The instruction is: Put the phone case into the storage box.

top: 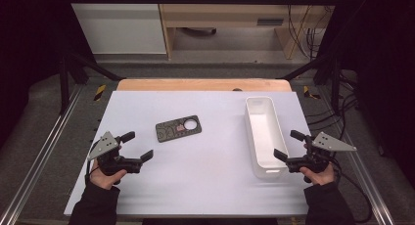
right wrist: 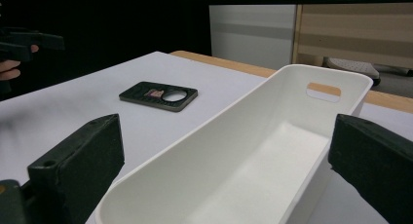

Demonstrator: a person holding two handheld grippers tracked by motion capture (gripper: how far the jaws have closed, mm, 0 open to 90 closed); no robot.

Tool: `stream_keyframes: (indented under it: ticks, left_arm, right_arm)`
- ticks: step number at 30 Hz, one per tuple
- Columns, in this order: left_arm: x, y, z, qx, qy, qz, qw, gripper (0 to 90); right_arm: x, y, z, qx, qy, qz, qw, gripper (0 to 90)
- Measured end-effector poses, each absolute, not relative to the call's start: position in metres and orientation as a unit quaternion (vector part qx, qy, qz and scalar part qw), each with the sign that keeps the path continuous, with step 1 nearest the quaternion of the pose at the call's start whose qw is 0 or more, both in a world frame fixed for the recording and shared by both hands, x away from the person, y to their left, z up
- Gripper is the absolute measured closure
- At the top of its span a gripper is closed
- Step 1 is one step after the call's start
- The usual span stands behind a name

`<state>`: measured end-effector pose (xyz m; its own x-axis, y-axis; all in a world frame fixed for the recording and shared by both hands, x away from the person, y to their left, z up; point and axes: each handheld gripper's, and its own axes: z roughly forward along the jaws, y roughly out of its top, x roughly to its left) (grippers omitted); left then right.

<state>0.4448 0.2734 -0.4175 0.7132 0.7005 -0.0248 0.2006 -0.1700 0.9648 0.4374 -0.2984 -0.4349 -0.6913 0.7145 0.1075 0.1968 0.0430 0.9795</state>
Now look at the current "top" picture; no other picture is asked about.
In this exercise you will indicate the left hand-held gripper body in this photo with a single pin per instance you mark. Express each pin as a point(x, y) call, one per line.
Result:
point(105, 146)

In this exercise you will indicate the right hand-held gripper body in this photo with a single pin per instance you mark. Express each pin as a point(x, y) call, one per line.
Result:
point(328, 143)

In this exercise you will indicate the person's left hand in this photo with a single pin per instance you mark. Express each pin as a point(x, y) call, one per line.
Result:
point(106, 181)

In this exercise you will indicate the person's right hand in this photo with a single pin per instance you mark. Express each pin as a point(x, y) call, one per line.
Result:
point(321, 177)

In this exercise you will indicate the white plastic bin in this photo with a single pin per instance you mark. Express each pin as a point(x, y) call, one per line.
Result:
point(264, 130)

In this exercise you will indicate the yellow black hazard tape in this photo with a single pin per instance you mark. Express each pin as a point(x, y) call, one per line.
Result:
point(307, 92)
point(100, 92)

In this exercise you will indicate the white table mat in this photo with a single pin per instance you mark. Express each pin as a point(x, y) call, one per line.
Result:
point(195, 186)

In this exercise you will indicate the black curtain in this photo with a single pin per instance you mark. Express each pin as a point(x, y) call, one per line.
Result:
point(29, 39)
point(385, 55)

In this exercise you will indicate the white cabinet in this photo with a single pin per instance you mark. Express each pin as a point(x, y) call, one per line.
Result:
point(120, 26)

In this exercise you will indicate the light wooden desk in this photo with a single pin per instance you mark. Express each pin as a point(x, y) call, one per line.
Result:
point(228, 14)

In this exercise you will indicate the aluminium floor rail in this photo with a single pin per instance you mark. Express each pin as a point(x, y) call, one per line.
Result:
point(365, 179)
point(39, 153)

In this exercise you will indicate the black frame strut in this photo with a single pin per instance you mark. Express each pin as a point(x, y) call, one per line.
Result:
point(94, 67)
point(310, 67)

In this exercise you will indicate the black horizontal frame bar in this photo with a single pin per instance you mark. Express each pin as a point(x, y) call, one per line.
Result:
point(195, 0)

